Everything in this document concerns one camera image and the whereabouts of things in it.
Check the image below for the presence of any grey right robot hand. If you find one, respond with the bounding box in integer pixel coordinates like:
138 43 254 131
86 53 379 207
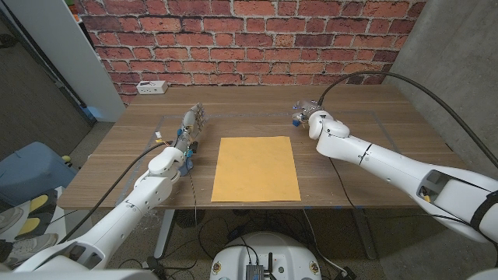
292 99 324 128

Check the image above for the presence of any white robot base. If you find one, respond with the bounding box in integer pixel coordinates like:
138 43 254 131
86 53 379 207
209 232 323 280

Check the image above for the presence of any printed brick backdrop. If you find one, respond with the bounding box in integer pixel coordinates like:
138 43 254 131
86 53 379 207
73 0 427 106

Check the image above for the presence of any white power strip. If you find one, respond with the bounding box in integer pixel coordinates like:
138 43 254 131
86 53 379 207
135 80 169 96

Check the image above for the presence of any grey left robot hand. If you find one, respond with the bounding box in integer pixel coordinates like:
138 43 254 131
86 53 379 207
174 103 207 155

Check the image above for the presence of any grey sneaker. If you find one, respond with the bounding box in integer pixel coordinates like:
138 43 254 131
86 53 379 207
0 233 59 269
0 205 25 234

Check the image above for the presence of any yellow felt sheet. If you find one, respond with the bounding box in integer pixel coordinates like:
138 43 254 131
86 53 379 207
211 135 302 203

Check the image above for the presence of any white robot torso edge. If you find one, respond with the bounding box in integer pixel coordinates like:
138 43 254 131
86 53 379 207
0 269 159 280

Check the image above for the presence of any small blue white object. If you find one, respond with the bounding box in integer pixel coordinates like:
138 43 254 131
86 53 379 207
177 149 195 177

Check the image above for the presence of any white table leg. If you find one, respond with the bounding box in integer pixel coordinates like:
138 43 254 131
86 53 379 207
153 208 176 260

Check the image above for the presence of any yellow black footwear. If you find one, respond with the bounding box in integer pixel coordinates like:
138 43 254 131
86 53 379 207
15 189 58 240

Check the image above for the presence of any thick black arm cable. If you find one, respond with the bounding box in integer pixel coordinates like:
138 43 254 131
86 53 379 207
58 142 168 244
317 71 498 168

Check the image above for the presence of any grey table leg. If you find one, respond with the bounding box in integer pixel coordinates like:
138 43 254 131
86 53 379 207
352 208 378 261

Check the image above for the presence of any white panel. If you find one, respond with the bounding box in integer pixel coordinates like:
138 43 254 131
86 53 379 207
3 0 126 123

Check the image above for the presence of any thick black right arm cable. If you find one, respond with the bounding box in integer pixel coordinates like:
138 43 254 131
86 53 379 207
317 71 498 168

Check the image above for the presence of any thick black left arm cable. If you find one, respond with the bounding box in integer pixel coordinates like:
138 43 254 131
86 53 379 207
58 142 168 244

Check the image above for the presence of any grey electronics box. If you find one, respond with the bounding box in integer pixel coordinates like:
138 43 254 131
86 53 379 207
244 263 265 280

